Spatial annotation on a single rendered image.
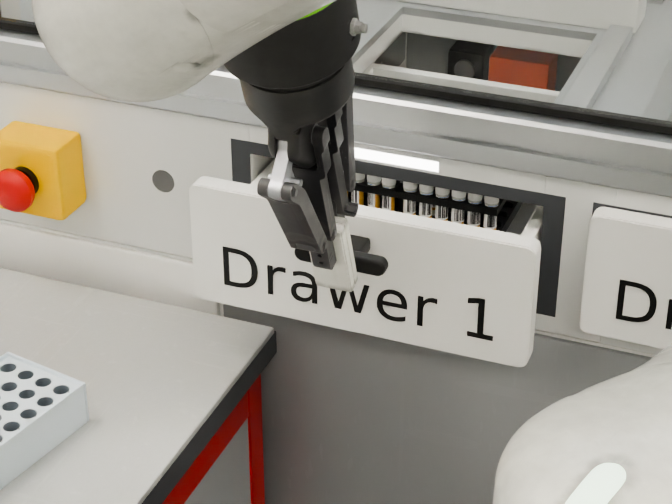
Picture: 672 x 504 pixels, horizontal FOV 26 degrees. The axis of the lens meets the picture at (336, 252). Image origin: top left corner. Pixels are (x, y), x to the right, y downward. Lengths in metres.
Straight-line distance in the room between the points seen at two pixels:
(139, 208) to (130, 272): 0.07
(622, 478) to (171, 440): 0.61
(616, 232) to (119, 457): 0.43
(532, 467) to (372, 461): 0.74
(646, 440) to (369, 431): 0.73
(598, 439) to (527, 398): 0.63
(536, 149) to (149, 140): 0.35
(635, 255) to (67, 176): 0.50
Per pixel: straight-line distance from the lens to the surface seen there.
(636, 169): 1.15
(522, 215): 1.33
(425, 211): 1.23
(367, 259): 1.11
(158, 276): 1.36
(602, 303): 1.19
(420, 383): 1.31
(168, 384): 1.24
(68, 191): 1.32
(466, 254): 1.12
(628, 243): 1.16
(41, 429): 1.16
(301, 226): 1.01
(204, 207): 1.19
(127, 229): 1.35
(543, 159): 1.16
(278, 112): 0.94
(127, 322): 1.32
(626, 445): 0.65
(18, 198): 1.30
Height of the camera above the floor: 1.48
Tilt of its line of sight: 30 degrees down
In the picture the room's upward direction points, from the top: straight up
